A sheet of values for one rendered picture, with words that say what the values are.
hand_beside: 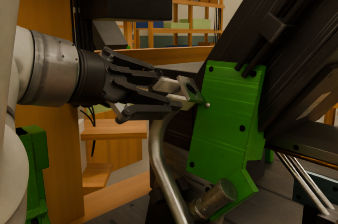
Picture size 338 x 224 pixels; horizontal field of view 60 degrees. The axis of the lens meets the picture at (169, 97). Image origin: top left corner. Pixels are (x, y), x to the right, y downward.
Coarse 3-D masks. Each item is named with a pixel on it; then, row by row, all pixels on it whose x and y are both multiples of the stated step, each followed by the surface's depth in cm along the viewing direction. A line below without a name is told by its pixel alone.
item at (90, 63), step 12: (84, 60) 37; (96, 60) 38; (84, 72) 36; (96, 72) 38; (108, 72) 42; (84, 84) 37; (96, 84) 38; (108, 84) 41; (72, 96) 37; (84, 96) 38; (96, 96) 39; (108, 96) 40; (120, 96) 41
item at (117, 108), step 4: (112, 104) 41; (116, 104) 41; (120, 104) 41; (124, 104) 42; (128, 104) 41; (112, 108) 41; (116, 108) 40; (120, 108) 41; (116, 112) 40; (120, 112) 40; (120, 116) 40; (120, 120) 40; (124, 120) 41
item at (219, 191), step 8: (216, 184) 45; (224, 184) 45; (232, 184) 46; (208, 192) 46; (216, 192) 45; (224, 192) 44; (232, 192) 45; (192, 200) 49; (200, 200) 47; (208, 200) 46; (216, 200) 45; (224, 200) 44; (232, 200) 44; (192, 208) 47; (200, 208) 47; (208, 208) 46; (216, 208) 46; (200, 216) 47; (208, 216) 48
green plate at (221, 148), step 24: (216, 72) 52; (240, 72) 48; (264, 72) 46; (216, 96) 51; (240, 96) 48; (216, 120) 51; (240, 120) 47; (192, 144) 54; (216, 144) 50; (240, 144) 47; (264, 144) 52; (192, 168) 53; (216, 168) 50
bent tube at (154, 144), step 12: (180, 84) 52; (192, 84) 54; (192, 96) 51; (156, 120) 57; (168, 120) 57; (156, 132) 57; (156, 144) 57; (156, 156) 56; (156, 168) 55; (168, 168) 56; (168, 180) 53; (168, 192) 52; (180, 192) 53; (168, 204) 52; (180, 204) 51; (180, 216) 50
